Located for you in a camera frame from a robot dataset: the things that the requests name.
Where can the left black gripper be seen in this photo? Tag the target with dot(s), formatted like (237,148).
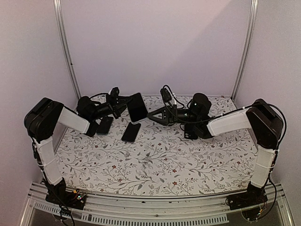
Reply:
(115,105)

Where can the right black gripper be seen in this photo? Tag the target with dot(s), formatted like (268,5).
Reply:
(168,115)

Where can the dark teal phone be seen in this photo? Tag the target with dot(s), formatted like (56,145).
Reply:
(105,125)

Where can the black phone case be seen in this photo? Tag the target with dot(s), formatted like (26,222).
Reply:
(189,132)

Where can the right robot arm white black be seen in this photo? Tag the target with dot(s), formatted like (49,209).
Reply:
(267,122)

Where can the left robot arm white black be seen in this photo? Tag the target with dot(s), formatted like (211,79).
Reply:
(41,122)

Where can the floral patterned table mat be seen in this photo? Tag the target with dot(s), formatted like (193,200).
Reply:
(161,162)

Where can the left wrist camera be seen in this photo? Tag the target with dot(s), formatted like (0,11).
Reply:
(114,92)

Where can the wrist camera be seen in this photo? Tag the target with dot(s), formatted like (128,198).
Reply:
(114,92)
(167,96)

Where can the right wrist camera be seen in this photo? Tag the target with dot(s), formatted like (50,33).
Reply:
(167,96)

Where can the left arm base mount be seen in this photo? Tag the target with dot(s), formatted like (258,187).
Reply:
(75,200)

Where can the front aluminium rail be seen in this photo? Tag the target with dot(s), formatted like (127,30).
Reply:
(102,209)

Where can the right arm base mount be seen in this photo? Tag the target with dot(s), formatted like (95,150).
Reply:
(245,199)

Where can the left aluminium frame post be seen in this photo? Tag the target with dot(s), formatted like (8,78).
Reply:
(65,46)

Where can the aluminium frame post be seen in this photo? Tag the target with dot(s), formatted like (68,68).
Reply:
(247,44)
(65,46)

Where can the right aluminium frame post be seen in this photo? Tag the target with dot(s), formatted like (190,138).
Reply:
(247,44)

